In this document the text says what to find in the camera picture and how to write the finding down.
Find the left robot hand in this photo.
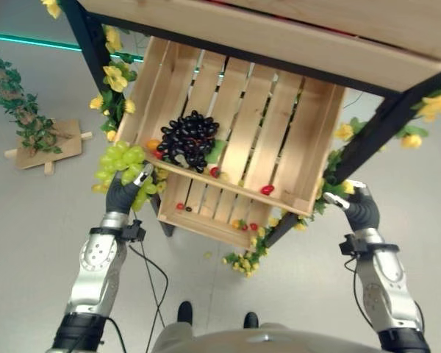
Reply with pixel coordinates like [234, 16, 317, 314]
[104, 163, 156, 215]

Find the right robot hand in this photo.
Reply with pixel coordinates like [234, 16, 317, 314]
[322, 179, 382, 235]

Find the green grape bunch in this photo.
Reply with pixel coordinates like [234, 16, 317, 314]
[91, 141, 159, 213]

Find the wooden plank base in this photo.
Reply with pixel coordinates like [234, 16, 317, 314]
[4, 118, 93, 176]

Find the yellow flower garland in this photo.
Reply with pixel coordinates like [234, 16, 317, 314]
[40, 0, 170, 196]
[222, 79, 441, 279]

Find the small wooden slatted crate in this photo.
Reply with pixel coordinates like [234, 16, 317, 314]
[157, 172, 275, 253]

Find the black grape bunch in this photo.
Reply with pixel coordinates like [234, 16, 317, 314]
[156, 110, 221, 174]

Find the green artificial leaf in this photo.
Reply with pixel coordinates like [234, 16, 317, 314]
[204, 140, 227, 163]

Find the dark left robot foot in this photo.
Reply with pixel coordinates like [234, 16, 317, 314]
[177, 301, 193, 325]

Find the large wooden slatted crate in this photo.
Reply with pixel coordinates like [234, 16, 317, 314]
[114, 35, 346, 217]

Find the artificial green vine trunk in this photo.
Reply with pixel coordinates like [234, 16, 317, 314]
[0, 40, 64, 155]

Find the grey robot torso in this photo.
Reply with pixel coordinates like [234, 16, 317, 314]
[152, 321, 383, 353]

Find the teal light strip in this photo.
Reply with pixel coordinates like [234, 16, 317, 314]
[0, 32, 145, 62]

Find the light wooden shelf board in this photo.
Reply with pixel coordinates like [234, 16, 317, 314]
[76, 0, 441, 93]

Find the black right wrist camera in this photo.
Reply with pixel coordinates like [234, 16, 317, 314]
[339, 234, 359, 257]

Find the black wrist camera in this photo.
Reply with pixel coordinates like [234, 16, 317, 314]
[339, 234, 359, 257]
[123, 219, 147, 243]

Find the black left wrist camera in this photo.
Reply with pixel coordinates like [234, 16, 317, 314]
[123, 219, 147, 243]

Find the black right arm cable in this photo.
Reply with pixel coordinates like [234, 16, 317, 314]
[344, 255, 378, 327]

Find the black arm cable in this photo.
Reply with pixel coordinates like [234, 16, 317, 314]
[344, 255, 378, 327]
[128, 240, 169, 332]

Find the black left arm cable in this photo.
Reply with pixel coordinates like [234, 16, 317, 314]
[128, 240, 169, 332]

